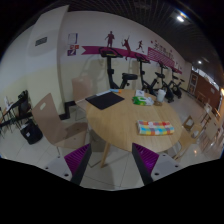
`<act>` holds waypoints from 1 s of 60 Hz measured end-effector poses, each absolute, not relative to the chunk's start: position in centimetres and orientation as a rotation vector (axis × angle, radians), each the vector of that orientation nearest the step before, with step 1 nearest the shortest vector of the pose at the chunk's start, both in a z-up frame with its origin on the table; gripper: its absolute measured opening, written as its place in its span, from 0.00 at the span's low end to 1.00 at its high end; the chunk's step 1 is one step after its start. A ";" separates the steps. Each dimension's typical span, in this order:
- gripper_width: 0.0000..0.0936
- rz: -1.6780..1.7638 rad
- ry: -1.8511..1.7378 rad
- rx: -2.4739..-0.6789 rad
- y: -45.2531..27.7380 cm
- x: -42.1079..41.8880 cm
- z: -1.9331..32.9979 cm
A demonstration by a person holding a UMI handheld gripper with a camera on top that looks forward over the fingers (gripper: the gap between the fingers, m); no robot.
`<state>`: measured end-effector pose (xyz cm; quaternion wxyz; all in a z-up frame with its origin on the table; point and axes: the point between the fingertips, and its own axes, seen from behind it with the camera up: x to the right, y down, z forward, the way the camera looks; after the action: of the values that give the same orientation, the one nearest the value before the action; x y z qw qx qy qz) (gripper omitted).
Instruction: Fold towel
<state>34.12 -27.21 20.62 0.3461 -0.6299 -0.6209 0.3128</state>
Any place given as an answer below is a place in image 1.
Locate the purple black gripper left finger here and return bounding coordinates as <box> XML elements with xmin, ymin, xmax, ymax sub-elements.
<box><xmin>64</xmin><ymin>144</ymin><xmax>92</xmax><ymax>185</ymax></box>

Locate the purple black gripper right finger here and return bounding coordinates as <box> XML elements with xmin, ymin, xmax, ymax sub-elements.
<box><xmin>132</xmin><ymin>143</ymin><xmax>159</xmax><ymax>185</ymax></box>

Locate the colourful checkered folded towel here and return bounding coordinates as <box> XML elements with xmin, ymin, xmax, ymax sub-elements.
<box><xmin>137</xmin><ymin>120</ymin><xmax>174</xmax><ymax>136</ymax></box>

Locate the light wooden chair left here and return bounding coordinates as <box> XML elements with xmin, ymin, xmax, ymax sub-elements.
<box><xmin>32</xmin><ymin>93</ymin><xmax>88</xmax><ymax>155</ymax></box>

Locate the light wooden chair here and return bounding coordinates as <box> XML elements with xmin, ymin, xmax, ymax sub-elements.
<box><xmin>32</xmin><ymin>93</ymin><xmax>88</xmax><ymax>155</ymax></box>
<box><xmin>72</xmin><ymin>76</ymin><xmax>93</xmax><ymax>112</ymax></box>

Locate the round wooden table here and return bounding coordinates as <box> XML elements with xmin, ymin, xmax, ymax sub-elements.
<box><xmin>84</xmin><ymin>89</ymin><xmax>182</xmax><ymax>166</ymax></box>

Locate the wooden chair right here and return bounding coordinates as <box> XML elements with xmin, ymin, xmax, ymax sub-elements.
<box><xmin>174</xmin><ymin>116</ymin><xmax>202</xmax><ymax>160</ymax></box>

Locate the black bag on floor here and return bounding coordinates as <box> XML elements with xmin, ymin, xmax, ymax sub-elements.
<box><xmin>20</xmin><ymin>119</ymin><xmax>43</xmax><ymax>145</ymax></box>

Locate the green wet wipes pack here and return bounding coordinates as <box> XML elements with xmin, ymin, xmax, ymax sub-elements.
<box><xmin>133</xmin><ymin>96</ymin><xmax>154</xmax><ymax>106</ymax></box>

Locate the black mat on table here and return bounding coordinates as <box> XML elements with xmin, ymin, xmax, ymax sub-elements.
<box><xmin>86</xmin><ymin>92</ymin><xmax>124</xmax><ymax>110</ymax></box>

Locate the white box on table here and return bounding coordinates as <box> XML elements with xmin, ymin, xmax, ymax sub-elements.
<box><xmin>135</xmin><ymin>90</ymin><xmax>145</xmax><ymax>97</ymax></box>

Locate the white paper roll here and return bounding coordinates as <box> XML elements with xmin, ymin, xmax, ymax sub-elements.
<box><xmin>157</xmin><ymin>89</ymin><xmax>166</xmax><ymax>102</ymax></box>

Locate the black exercise bike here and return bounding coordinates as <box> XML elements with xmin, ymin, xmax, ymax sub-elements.
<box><xmin>134</xmin><ymin>53</ymin><xmax>167</xmax><ymax>97</ymax></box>
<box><xmin>156</xmin><ymin>61</ymin><xmax>180</xmax><ymax>104</ymax></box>
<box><xmin>98</xmin><ymin>46</ymin><xmax>139</xmax><ymax>90</ymax></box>
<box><xmin>172</xmin><ymin>76</ymin><xmax>184</xmax><ymax>98</ymax></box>

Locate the light wooden chair back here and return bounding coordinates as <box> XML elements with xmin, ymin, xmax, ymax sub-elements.
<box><xmin>72</xmin><ymin>76</ymin><xmax>93</xmax><ymax>112</ymax></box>

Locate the black folding chair left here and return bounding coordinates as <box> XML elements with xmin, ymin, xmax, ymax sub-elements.
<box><xmin>0</xmin><ymin>90</ymin><xmax>32</xmax><ymax>135</ymax></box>

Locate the black exercise bike far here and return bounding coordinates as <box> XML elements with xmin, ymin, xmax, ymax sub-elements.
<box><xmin>172</xmin><ymin>76</ymin><xmax>184</xmax><ymax>98</ymax></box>

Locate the black exercise bike near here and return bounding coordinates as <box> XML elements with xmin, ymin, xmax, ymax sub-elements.
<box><xmin>98</xmin><ymin>46</ymin><xmax>139</xmax><ymax>90</ymax></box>

